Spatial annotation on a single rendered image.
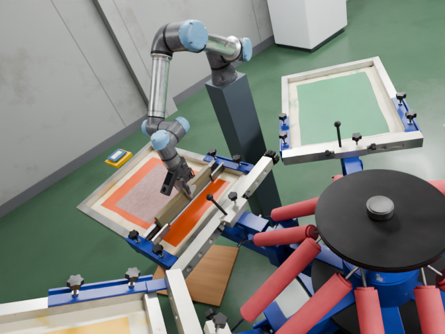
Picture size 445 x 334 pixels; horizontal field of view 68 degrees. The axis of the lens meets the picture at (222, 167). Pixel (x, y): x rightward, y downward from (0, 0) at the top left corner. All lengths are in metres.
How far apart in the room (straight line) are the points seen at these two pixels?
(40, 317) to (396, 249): 0.95
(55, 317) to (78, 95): 3.27
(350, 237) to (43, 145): 3.77
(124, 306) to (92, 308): 0.09
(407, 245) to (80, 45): 3.73
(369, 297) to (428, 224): 0.21
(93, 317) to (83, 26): 3.37
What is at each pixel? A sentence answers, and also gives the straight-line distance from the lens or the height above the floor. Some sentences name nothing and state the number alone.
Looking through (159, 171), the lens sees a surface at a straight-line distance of 1.86.
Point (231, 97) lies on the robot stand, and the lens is 1.89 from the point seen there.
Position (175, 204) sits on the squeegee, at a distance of 1.47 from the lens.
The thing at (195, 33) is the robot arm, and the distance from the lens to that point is 1.42.
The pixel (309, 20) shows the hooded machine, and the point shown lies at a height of 0.45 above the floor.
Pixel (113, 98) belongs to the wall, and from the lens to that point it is 4.27.
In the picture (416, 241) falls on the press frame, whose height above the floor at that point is 1.32.
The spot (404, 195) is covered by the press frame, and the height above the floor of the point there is 1.32.
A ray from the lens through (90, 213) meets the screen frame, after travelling 1.82.
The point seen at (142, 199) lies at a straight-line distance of 1.75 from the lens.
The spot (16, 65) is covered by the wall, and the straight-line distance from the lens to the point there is 4.00.
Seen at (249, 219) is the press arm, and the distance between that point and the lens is 1.29.
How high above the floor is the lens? 2.01
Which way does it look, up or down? 39 degrees down
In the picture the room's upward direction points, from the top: 22 degrees counter-clockwise
